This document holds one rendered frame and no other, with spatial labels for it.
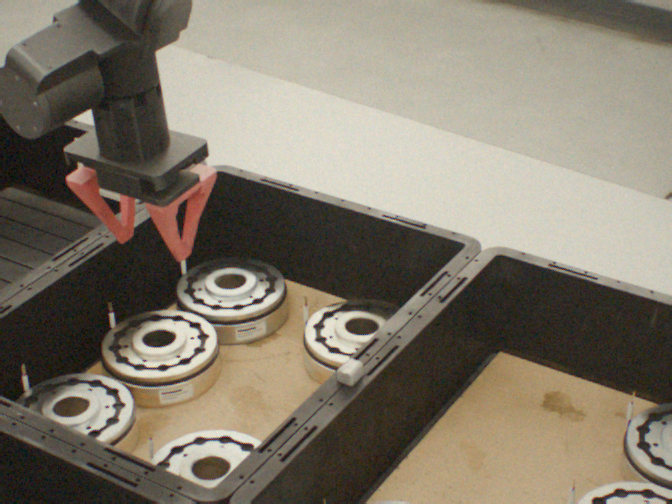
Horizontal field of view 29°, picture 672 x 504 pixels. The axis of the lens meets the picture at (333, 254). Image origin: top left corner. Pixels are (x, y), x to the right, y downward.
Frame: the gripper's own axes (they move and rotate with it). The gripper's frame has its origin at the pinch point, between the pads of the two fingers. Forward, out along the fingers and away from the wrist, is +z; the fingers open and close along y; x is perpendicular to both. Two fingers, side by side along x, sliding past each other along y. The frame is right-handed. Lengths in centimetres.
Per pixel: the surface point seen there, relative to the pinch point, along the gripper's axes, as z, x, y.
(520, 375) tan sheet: 15.5, 15.2, 26.1
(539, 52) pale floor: 110, 255, -90
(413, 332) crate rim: 4.6, 4.2, 22.4
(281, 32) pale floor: 105, 228, -164
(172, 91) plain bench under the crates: 29, 66, -58
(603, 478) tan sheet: 15.4, 6.7, 37.7
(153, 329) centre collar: 9.9, -0.1, -1.9
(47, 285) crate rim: 2.9, -6.3, -7.1
